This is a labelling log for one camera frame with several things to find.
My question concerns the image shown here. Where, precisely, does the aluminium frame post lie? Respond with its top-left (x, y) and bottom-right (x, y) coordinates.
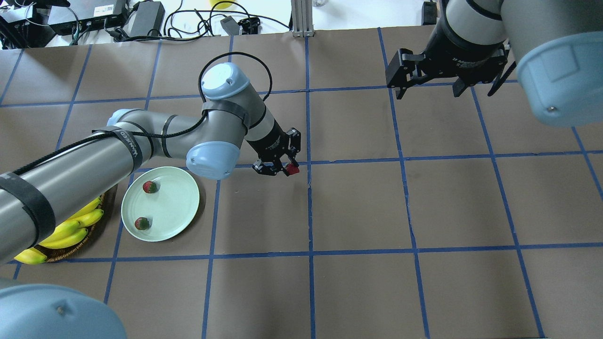
top-left (291, 0), bottom-right (315, 37)

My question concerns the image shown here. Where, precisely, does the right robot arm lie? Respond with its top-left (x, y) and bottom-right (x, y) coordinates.
top-left (385, 0), bottom-right (603, 127)

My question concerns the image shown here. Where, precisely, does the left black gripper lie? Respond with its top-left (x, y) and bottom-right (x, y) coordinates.
top-left (252, 127), bottom-right (301, 177)

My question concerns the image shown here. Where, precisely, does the light green plate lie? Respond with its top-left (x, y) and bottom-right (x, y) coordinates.
top-left (120, 167), bottom-right (201, 242)

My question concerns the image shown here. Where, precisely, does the black power adapter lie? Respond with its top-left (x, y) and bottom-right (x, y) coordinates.
top-left (129, 1), bottom-right (164, 37)

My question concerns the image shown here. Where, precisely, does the yellow banana bunch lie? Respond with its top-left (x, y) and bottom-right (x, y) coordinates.
top-left (13, 194), bottom-right (105, 265)

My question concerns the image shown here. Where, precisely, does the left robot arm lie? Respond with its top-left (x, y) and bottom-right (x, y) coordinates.
top-left (0, 63), bottom-right (301, 339)

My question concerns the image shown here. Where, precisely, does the red strawberry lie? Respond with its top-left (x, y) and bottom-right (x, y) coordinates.
top-left (286, 163), bottom-right (300, 176)
top-left (142, 180), bottom-right (159, 194)
top-left (134, 217), bottom-right (151, 230)

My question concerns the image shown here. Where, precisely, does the brown wicker basket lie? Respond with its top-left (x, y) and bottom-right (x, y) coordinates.
top-left (36, 184), bottom-right (119, 263)

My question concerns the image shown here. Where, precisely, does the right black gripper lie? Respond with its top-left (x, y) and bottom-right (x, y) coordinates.
top-left (385, 26), bottom-right (510, 99)

